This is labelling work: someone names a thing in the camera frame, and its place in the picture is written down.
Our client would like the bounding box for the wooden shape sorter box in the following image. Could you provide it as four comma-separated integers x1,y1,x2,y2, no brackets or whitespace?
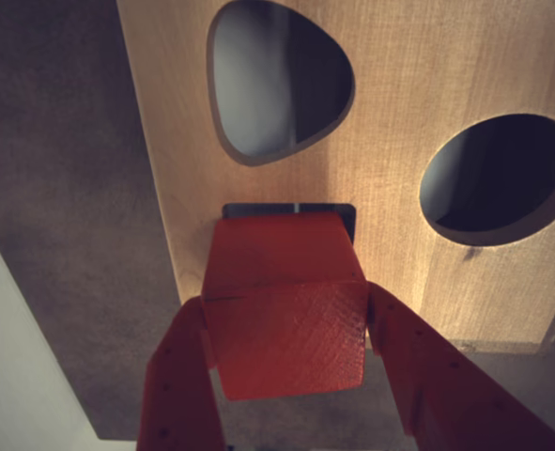
116,0,555,353

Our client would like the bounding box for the red cube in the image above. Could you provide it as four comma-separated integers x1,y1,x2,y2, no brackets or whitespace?
200,210,370,402

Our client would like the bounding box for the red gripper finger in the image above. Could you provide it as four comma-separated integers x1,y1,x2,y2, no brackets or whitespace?
365,280,555,451
135,295,229,451

